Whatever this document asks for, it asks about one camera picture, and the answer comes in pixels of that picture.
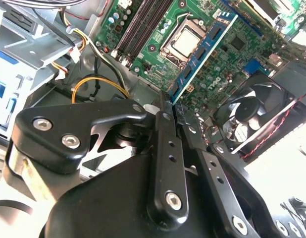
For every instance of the blue RAM stick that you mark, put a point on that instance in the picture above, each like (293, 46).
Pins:
(207, 44)

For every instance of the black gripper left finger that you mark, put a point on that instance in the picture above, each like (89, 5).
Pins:
(93, 111)

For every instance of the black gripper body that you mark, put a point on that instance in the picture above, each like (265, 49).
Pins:
(106, 210)

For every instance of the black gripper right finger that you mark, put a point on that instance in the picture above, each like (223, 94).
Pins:
(217, 173)

